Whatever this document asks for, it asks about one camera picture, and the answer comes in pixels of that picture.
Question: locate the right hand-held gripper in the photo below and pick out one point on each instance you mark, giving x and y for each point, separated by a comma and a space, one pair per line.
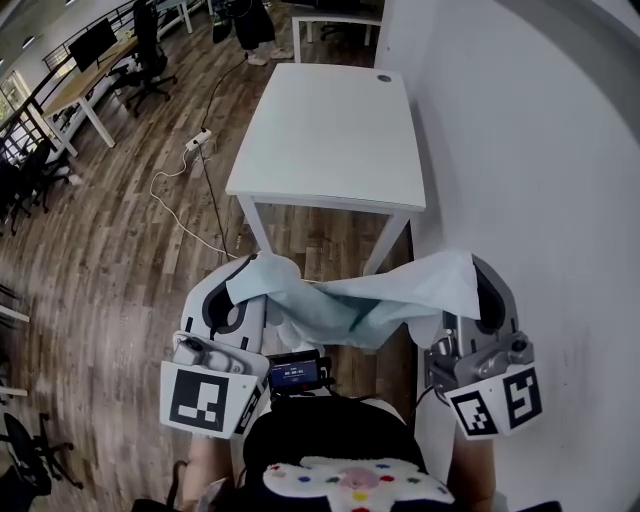
520, 395

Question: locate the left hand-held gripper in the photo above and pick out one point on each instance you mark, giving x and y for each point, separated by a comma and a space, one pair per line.
200, 395

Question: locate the light blue floral tablecloth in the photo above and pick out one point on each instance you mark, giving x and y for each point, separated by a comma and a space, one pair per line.
350, 305

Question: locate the person's left forearm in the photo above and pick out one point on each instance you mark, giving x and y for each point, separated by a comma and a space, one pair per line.
205, 470

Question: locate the person's right forearm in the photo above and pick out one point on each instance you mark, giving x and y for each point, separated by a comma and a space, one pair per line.
475, 470

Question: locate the small black chest screen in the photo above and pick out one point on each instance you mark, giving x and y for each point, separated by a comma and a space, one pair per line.
295, 372

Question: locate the white power strip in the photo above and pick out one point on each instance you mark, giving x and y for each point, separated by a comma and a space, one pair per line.
197, 140

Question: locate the black chair with armrest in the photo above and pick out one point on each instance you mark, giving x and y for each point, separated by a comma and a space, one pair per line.
176, 480

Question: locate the person's black top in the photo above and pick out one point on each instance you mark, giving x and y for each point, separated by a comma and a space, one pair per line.
325, 425

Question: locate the black office chair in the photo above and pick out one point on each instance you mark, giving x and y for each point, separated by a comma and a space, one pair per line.
15, 195
47, 170
150, 55
25, 450

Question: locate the white plush dotted patch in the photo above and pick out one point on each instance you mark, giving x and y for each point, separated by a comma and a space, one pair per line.
360, 482

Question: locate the wooden desk with white legs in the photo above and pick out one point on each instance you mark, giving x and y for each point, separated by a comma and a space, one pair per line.
80, 87

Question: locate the black and green bag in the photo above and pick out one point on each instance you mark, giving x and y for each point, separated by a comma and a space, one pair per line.
222, 27

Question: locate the black computer monitor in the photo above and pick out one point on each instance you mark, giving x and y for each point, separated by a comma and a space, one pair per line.
92, 45

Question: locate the white table with grey top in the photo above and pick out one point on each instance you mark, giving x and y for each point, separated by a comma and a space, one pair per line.
330, 21

